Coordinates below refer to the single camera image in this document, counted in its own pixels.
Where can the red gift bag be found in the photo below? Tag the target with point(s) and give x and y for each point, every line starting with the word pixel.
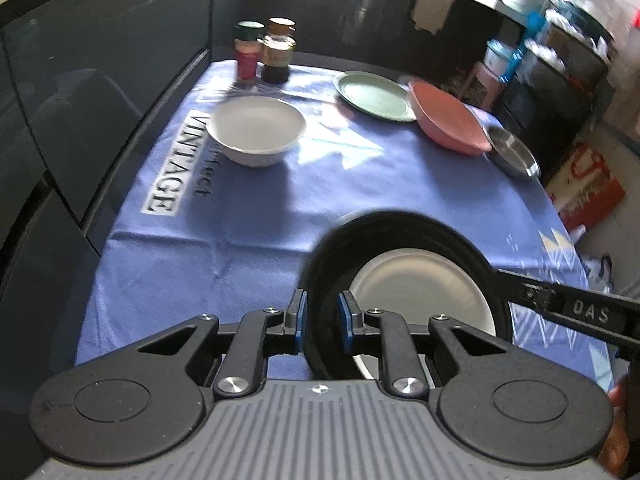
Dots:
pixel 585 185

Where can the green plate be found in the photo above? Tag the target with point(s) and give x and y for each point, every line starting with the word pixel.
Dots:
pixel 375 95

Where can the dark soy sauce bottle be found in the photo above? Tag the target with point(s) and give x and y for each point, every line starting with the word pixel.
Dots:
pixel 276 55

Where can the black bowl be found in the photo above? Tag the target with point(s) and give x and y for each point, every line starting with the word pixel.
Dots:
pixel 400 230

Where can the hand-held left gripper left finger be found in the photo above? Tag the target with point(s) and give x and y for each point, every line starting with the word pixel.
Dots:
pixel 300 321

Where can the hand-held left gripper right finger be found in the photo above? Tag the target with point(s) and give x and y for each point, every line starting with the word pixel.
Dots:
pixel 345 321

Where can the white plate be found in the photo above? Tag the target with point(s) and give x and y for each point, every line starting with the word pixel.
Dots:
pixel 425 290

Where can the pink plastic stool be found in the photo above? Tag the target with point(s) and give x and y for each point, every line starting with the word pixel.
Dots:
pixel 480 85

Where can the person's right hand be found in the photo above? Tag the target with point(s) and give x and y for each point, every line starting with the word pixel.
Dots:
pixel 620 410

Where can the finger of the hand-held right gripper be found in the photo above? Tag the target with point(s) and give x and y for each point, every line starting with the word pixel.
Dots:
pixel 530 290

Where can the beige hanging towel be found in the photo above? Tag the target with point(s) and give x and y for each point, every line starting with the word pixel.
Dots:
pixel 435 7

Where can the stainless steel bowl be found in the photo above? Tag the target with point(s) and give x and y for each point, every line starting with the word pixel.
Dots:
pixel 512 152

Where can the dark kitchen counter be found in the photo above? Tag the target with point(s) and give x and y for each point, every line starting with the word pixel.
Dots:
pixel 350 5

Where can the red spice bottle green cap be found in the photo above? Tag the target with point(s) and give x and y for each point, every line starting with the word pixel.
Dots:
pixel 247 55

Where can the white bowl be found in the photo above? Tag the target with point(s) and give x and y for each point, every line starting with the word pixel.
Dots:
pixel 257 122

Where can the pink deep plate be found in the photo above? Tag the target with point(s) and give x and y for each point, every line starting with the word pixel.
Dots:
pixel 445 115

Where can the black storage rack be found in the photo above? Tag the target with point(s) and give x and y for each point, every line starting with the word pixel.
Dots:
pixel 555 85

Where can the white plastic bag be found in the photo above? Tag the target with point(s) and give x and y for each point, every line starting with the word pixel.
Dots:
pixel 600 272

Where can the blue printed tablecloth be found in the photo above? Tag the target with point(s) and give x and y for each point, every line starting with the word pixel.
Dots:
pixel 240 220

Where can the dark glossy cabinet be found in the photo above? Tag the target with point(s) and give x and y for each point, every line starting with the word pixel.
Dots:
pixel 90 110

